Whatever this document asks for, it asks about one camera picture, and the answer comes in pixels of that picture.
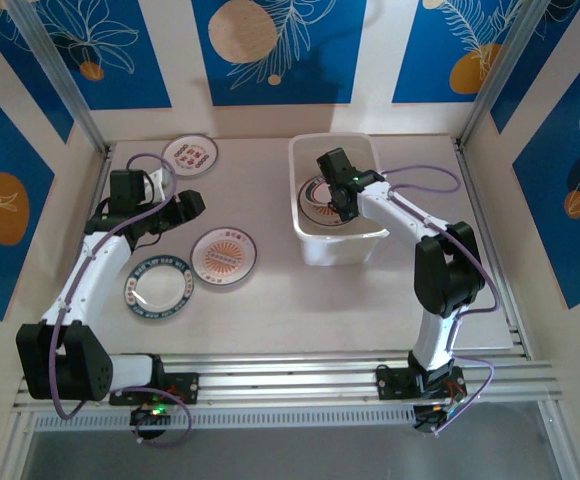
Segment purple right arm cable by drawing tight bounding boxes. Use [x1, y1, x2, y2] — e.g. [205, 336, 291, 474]
[382, 164, 501, 437]

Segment white slotted cable duct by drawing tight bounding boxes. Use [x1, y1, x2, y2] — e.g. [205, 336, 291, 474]
[32, 403, 419, 434]

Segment aluminium frame post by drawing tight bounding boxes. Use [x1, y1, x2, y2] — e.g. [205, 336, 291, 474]
[457, 0, 546, 149]
[7, 0, 111, 156]

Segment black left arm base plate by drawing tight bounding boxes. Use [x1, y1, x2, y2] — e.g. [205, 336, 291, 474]
[108, 372, 201, 406]

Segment aluminium mounting rail beam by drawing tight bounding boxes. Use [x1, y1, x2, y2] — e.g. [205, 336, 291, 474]
[12, 349, 566, 414]

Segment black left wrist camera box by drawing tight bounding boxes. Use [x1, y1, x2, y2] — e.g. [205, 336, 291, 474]
[108, 168, 167, 217]

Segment green rim red ring plate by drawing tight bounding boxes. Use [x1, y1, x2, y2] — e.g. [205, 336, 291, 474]
[297, 174, 366, 226]

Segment dark green text rim plate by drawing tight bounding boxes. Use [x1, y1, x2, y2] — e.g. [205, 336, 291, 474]
[123, 255, 195, 321]

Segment translucent white plastic bin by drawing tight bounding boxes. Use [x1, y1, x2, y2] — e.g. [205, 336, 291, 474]
[288, 132, 391, 267]

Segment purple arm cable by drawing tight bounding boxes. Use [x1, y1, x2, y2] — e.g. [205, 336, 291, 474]
[48, 152, 194, 446]
[382, 164, 501, 437]

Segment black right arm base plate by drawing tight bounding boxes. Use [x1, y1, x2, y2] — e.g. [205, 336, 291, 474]
[375, 367, 466, 401]

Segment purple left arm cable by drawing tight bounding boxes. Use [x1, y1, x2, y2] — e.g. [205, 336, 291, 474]
[48, 152, 194, 446]

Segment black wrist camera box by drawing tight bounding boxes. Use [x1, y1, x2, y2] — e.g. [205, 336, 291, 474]
[108, 168, 167, 217]
[316, 147, 354, 184]

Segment grey metal panel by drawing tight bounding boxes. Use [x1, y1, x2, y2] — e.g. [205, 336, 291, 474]
[17, 427, 566, 480]

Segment white plate red characters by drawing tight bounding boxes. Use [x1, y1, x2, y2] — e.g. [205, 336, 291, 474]
[160, 133, 220, 179]

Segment aluminium side rail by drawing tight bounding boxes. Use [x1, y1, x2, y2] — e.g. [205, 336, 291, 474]
[457, 142, 531, 359]
[42, 147, 116, 371]

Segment orange sunburst white plate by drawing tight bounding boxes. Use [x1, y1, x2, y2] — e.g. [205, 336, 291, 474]
[190, 227, 259, 290]

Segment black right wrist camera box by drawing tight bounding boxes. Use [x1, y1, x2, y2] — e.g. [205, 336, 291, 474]
[316, 147, 354, 184]

